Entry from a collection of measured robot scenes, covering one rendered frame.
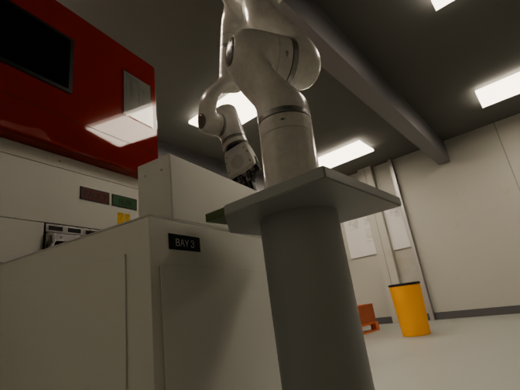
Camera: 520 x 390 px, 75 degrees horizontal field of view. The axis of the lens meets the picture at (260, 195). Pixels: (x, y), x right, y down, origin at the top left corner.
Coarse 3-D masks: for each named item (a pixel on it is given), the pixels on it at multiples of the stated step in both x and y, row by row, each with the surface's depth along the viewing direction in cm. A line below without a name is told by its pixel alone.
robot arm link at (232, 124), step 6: (222, 108) 114; (228, 108) 114; (234, 108) 116; (222, 114) 112; (228, 114) 113; (234, 114) 114; (228, 120) 111; (234, 120) 113; (228, 126) 111; (234, 126) 111; (240, 126) 113; (222, 132) 111; (228, 132) 110; (234, 132) 110; (240, 132) 111; (222, 138) 112
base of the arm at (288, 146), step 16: (288, 112) 71; (272, 128) 71; (288, 128) 70; (304, 128) 71; (272, 144) 70; (288, 144) 69; (304, 144) 70; (272, 160) 69; (288, 160) 68; (304, 160) 68; (272, 176) 69; (288, 176) 67
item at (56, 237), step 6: (48, 234) 105; (54, 234) 107; (60, 234) 109; (66, 234) 110; (72, 234) 112; (48, 240) 105; (54, 240) 107; (60, 240) 108; (66, 240) 110; (48, 246) 105
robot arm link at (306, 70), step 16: (256, 0) 88; (272, 0) 89; (256, 16) 87; (272, 16) 86; (288, 32) 85; (304, 48) 79; (304, 64) 79; (320, 64) 83; (288, 80) 81; (304, 80) 82
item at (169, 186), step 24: (144, 168) 73; (168, 168) 69; (192, 168) 75; (144, 192) 71; (168, 192) 68; (192, 192) 73; (216, 192) 81; (240, 192) 91; (168, 216) 66; (192, 216) 71
